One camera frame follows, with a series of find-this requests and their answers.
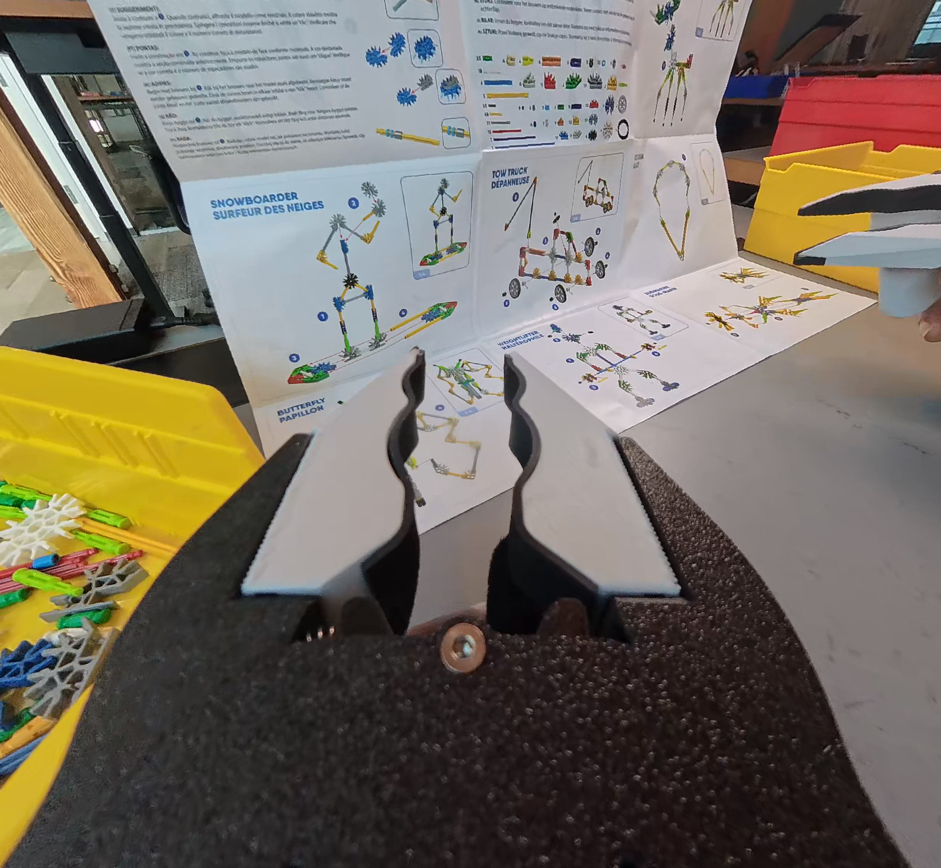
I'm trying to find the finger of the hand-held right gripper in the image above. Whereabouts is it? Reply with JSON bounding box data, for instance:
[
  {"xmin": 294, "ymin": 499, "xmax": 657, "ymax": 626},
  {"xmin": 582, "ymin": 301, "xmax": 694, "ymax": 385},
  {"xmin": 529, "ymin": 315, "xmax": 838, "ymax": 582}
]
[
  {"xmin": 797, "ymin": 173, "xmax": 941, "ymax": 231},
  {"xmin": 794, "ymin": 222, "xmax": 941, "ymax": 271}
]

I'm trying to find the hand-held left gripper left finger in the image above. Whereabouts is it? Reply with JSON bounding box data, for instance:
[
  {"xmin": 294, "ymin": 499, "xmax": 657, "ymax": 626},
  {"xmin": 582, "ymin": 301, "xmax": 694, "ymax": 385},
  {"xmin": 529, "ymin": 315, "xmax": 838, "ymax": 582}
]
[{"xmin": 240, "ymin": 351, "xmax": 427, "ymax": 634}]

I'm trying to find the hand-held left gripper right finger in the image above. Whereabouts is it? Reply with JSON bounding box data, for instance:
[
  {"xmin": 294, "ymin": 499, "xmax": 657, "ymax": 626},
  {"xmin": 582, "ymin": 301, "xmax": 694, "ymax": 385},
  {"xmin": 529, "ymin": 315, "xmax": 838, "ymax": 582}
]
[{"xmin": 490, "ymin": 356, "xmax": 682, "ymax": 637}]

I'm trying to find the black power adapter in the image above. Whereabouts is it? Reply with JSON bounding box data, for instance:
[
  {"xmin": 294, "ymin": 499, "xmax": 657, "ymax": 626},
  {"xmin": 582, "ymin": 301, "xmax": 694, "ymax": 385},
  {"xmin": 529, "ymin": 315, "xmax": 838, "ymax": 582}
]
[{"xmin": 0, "ymin": 298, "xmax": 151, "ymax": 363}]

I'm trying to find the grey desk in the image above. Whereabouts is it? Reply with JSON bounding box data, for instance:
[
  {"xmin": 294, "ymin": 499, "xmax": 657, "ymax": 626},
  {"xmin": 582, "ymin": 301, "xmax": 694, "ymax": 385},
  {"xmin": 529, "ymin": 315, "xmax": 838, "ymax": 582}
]
[{"xmin": 236, "ymin": 254, "xmax": 941, "ymax": 868}]

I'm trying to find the pile of toy pieces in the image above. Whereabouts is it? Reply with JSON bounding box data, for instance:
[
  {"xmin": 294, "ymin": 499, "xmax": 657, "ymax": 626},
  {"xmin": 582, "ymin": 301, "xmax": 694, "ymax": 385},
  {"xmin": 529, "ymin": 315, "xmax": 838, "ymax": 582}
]
[{"xmin": 0, "ymin": 479, "xmax": 180, "ymax": 784}]

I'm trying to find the wood top office desk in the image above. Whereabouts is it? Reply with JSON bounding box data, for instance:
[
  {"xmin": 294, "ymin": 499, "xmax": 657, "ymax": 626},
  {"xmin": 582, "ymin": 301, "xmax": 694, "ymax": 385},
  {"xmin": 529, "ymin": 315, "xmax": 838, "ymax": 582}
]
[{"xmin": 0, "ymin": 0, "xmax": 180, "ymax": 328}]

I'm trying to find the red plastic bin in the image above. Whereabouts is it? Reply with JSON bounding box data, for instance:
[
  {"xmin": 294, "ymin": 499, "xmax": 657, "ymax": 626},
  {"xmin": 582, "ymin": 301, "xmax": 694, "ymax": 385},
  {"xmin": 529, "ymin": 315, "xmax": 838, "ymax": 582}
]
[{"xmin": 768, "ymin": 68, "xmax": 941, "ymax": 159}]

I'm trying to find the printed instruction sheet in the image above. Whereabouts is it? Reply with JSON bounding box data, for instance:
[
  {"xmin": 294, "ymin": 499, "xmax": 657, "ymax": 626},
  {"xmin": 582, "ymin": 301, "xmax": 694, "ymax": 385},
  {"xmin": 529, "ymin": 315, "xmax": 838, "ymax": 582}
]
[{"xmin": 52, "ymin": 0, "xmax": 886, "ymax": 534}]

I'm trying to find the yellow plastic bin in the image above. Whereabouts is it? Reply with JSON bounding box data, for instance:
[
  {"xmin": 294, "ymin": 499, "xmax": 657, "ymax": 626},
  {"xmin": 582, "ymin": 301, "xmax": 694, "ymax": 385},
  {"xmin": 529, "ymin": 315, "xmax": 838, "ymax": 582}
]
[
  {"xmin": 743, "ymin": 141, "xmax": 941, "ymax": 297},
  {"xmin": 0, "ymin": 347, "xmax": 267, "ymax": 857}
]

